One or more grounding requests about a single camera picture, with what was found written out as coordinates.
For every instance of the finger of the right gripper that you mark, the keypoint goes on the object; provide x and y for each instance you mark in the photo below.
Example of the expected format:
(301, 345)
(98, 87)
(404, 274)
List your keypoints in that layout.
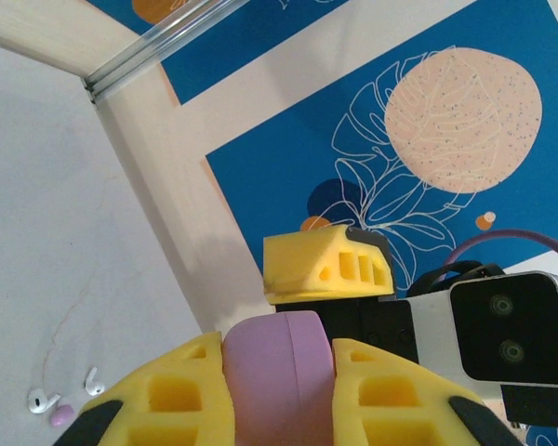
(302, 265)

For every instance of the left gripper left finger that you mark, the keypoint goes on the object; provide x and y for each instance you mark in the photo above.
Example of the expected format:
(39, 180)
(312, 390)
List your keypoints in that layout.
(176, 409)

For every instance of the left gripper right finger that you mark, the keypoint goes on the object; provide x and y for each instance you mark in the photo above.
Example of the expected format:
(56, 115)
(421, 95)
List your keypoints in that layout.
(400, 409)

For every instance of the pink earbud charging case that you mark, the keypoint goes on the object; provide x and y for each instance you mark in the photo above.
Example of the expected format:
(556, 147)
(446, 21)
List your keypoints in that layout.
(269, 385)

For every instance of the white earbud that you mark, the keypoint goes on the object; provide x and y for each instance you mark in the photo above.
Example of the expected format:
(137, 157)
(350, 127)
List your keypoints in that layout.
(94, 383)
(41, 403)

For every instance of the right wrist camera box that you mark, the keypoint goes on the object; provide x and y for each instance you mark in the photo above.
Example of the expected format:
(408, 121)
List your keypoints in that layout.
(507, 325)

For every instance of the aluminium corner post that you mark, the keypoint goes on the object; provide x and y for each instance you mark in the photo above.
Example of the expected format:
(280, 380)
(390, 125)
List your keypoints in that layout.
(167, 37)

